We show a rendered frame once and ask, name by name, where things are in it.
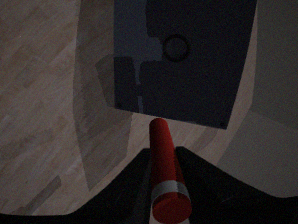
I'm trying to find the grey sloped panel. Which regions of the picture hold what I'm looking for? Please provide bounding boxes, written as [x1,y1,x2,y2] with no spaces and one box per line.
[113,0,258,129]

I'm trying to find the dark red peg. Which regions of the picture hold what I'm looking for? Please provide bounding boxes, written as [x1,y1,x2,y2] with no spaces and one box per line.
[149,117,192,224]

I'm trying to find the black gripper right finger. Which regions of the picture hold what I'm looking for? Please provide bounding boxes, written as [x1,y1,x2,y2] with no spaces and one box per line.
[176,145,298,224]

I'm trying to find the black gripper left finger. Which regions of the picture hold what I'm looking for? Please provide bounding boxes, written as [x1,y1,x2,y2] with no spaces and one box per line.
[0,148,152,224]

